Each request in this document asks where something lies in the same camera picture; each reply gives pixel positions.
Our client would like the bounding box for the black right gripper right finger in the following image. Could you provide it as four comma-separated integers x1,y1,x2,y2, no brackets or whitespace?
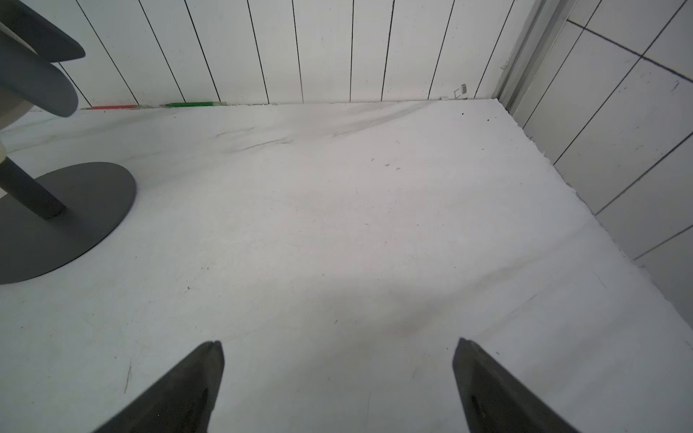
452,338,578,433

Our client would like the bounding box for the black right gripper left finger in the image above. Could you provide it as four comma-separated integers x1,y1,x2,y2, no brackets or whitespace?
97,341,225,432

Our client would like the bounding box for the cream spatula mint handle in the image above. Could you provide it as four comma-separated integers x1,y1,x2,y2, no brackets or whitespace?
0,88,34,130

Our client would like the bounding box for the grey spatula mint handle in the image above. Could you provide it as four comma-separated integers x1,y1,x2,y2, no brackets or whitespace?
1,34,79,117

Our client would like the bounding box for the dark grey utensil rack stand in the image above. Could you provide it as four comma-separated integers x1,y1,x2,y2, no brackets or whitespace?
1,158,137,284

